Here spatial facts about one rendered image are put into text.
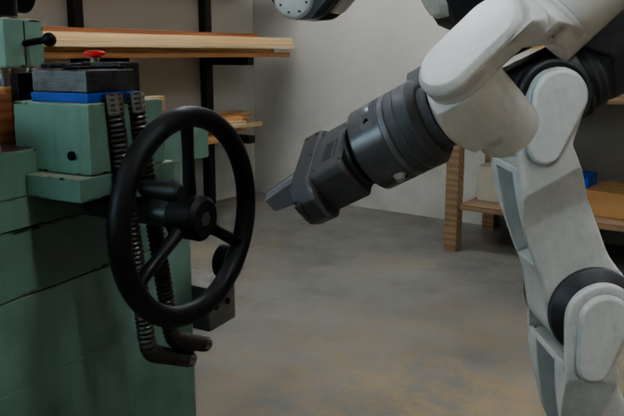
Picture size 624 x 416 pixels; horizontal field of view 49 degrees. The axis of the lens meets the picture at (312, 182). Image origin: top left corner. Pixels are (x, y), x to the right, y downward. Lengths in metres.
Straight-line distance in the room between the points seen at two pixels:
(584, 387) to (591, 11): 0.70
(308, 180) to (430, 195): 3.74
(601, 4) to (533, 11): 0.06
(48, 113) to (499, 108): 0.56
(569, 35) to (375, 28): 3.90
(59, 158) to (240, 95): 4.12
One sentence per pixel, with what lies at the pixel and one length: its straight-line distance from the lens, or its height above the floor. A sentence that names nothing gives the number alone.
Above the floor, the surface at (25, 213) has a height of 0.82.
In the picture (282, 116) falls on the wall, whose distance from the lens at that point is 4.97.
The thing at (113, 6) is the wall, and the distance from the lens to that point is 4.26.
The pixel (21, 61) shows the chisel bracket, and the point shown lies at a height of 1.01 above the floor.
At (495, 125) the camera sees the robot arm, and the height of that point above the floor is 0.96.
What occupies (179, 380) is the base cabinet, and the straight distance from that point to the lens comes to 1.26.
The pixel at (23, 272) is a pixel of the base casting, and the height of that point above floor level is 0.74.
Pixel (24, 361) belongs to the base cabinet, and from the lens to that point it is 1.00.
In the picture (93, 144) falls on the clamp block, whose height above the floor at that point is 0.91.
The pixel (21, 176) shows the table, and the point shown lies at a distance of 0.95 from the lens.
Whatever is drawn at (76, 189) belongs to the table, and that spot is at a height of 0.86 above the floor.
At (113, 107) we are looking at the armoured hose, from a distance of 0.90.
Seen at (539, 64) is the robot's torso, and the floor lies 1.00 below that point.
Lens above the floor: 1.02
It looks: 11 degrees down
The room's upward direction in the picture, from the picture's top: straight up
